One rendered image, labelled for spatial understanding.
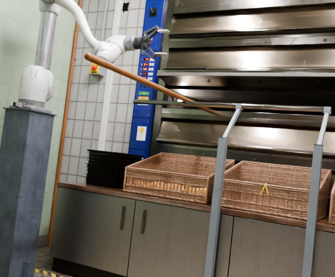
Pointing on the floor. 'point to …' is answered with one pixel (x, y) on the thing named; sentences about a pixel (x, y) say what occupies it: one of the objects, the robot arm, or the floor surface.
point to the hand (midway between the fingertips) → (165, 42)
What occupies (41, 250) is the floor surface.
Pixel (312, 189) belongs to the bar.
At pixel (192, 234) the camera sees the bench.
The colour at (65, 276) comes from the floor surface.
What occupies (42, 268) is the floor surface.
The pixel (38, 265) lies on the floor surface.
